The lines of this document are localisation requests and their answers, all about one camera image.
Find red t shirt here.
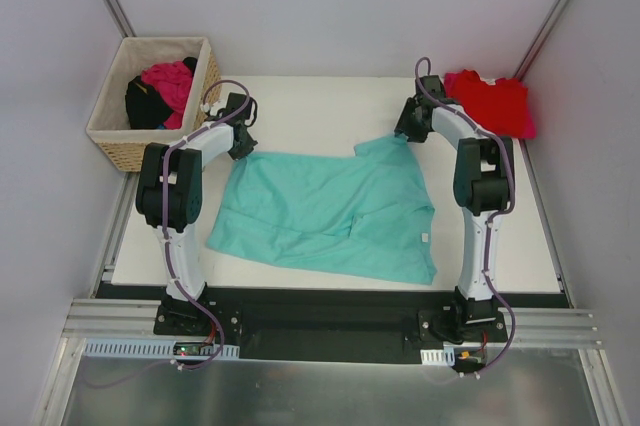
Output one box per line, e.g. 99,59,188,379
444,68,539,141

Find teal t shirt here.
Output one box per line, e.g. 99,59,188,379
206,135,437,285

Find wicker basket with liner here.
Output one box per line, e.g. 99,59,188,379
86,36,221,172

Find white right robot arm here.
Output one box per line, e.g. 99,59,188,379
395,75,515,343

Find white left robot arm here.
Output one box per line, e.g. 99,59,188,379
135,93,258,335

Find magenta t shirt in basket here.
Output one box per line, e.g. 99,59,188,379
141,56,197,130

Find black t shirt in basket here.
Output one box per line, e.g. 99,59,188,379
125,70,170,130

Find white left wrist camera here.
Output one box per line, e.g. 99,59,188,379
200,101,222,117

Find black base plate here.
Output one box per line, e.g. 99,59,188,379
153,287,507,364

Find right aluminium frame post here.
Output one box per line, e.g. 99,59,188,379
513,0,573,81

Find right white cable duct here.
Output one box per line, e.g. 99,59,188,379
420,347,455,367

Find white cable duct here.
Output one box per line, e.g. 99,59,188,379
84,339,240,361
420,347,455,367

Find left white cable duct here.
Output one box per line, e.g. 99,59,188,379
84,339,240,361

